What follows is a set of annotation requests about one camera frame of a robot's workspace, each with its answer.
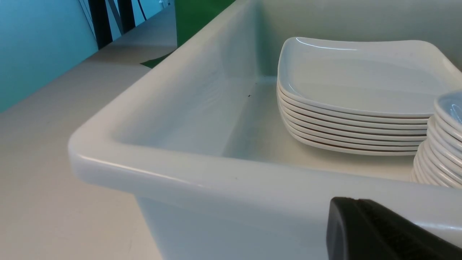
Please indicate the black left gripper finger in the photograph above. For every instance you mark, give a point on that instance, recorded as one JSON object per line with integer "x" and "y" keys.
{"x": 362, "y": 229}

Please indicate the stack of white small bowls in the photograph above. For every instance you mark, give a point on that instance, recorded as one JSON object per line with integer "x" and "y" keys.
{"x": 439, "y": 158}

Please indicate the stack of white square plates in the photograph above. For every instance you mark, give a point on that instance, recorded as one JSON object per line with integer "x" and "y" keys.
{"x": 364, "y": 98}

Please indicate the large white plastic tub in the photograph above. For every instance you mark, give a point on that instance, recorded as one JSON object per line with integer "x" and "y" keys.
{"x": 200, "y": 143}

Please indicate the green backdrop cloth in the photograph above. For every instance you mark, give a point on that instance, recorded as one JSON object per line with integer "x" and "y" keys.
{"x": 192, "y": 15}

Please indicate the black tripod legs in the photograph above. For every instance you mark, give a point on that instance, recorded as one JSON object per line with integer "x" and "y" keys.
{"x": 110, "y": 19}

